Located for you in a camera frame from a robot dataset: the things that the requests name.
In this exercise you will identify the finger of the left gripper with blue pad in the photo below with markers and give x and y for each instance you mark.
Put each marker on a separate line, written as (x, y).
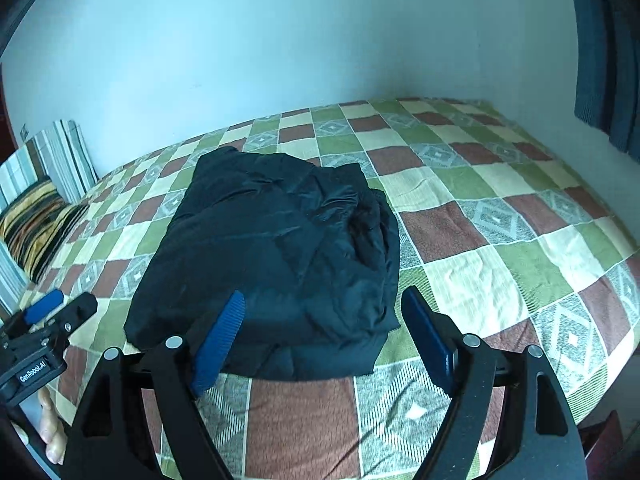
(22, 321)
(64, 320)

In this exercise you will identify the striped fabric headboard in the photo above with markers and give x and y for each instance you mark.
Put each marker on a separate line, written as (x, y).
(60, 153)

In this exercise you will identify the black quilted puffer jacket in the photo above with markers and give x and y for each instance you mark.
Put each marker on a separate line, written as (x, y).
(313, 250)

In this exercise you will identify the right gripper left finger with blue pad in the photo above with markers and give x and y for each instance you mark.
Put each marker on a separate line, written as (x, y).
(110, 437)

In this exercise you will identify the checkered patchwork bed cover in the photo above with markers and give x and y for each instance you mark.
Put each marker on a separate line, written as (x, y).
(494, 232)

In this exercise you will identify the blue window curtain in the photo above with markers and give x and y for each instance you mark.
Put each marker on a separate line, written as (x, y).
(607, 85)

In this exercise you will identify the striped brown yellow pillow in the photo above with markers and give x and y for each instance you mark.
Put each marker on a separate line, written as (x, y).
(36, 224)

